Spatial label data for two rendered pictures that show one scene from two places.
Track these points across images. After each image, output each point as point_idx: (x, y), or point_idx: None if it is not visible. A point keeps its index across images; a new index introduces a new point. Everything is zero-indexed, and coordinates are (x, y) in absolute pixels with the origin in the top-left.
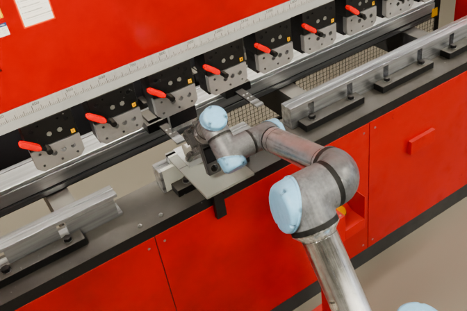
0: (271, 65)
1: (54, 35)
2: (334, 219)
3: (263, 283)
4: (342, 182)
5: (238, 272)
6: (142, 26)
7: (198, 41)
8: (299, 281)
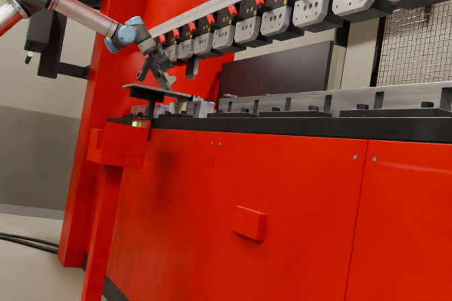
0: (217, 42)
1: None
2: None
3: (138, 256)
4: (41, 4)
5: (137, 216)
6: None
7: (200, 7)
8: (146, 299)
